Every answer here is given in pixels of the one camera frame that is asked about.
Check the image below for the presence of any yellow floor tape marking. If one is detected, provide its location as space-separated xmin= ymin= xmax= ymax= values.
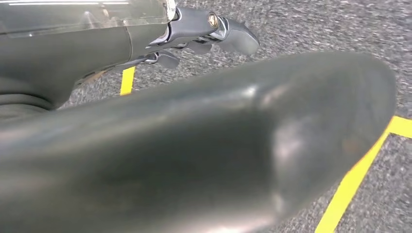
xmin=314 ymin=116 xmax=412 ymax=233

